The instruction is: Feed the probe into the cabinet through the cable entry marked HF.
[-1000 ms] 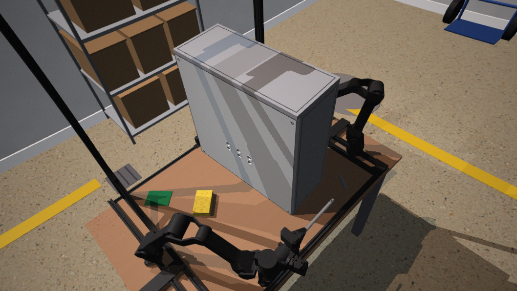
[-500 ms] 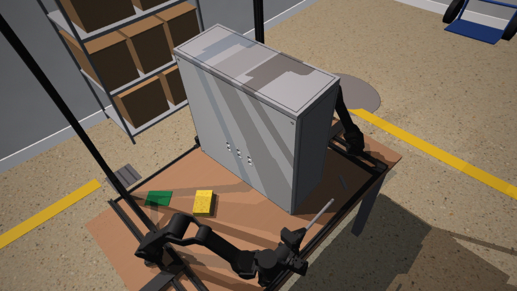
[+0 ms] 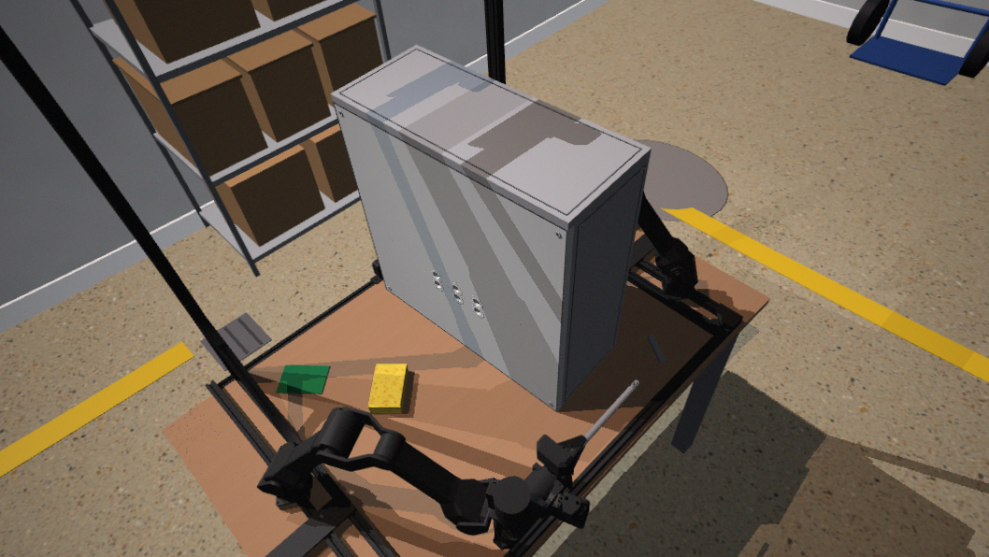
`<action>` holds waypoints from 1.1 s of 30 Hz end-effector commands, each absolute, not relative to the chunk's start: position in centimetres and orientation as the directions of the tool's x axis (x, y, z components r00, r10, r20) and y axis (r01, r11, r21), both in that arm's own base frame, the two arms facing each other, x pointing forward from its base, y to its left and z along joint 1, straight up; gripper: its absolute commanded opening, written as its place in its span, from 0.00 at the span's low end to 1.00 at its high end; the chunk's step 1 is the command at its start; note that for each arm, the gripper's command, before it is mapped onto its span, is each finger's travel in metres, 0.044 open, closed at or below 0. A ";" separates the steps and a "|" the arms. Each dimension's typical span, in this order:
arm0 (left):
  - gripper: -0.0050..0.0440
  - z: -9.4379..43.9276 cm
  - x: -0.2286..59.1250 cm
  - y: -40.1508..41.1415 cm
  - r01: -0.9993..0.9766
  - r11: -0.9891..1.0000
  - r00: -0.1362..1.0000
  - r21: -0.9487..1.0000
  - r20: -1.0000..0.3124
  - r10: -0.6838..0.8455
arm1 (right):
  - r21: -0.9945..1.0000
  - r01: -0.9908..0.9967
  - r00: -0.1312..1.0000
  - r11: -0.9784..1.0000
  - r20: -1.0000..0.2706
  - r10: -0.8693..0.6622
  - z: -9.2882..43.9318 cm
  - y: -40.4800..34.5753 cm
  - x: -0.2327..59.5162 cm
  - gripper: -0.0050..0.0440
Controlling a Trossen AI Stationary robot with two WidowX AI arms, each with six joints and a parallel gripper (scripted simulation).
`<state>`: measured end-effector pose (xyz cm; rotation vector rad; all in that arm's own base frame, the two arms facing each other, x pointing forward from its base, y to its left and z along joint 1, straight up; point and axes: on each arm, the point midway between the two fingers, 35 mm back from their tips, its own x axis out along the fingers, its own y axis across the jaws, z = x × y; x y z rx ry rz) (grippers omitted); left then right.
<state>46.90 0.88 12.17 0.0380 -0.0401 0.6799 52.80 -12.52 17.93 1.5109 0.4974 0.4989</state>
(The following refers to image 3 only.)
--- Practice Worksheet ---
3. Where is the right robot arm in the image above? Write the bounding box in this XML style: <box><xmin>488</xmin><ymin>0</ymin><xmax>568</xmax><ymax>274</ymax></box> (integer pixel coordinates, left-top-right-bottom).
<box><xmin>257</xmin><ymin>407</ymin><xmax>590</xmax><ymax>550</ymax></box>

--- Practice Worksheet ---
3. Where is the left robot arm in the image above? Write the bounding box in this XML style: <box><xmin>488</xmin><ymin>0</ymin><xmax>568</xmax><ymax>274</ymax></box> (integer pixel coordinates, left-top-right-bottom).
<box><xmin>638</xmin><ymin>191</ymin><xmax>698</xmax><ymax>301</ymax></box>

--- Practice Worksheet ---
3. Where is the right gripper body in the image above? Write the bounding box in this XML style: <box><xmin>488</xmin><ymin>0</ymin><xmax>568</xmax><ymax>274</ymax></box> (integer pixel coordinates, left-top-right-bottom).
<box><xmin>524</xmin><ymin>435</ymin><xmax>574</xmax><ymax>519</ymax></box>

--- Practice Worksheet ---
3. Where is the yellow sponge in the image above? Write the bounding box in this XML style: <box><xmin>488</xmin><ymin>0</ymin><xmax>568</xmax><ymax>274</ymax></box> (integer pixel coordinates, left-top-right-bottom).
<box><xmin>368</xmin><ymin>364</ymin><xmax>409</xmax><ymax>414</ymax></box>

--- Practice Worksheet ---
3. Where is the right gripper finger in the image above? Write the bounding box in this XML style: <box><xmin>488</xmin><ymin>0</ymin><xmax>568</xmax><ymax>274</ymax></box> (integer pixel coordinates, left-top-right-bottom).
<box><xmin>558</xmin><ymin>435</ymin><xmax>586</xmax><ymax>475</ymax></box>
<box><xmin>563</xmin><ymin>446</ymin><xmax>585</xmax><ymax>490</ymax></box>

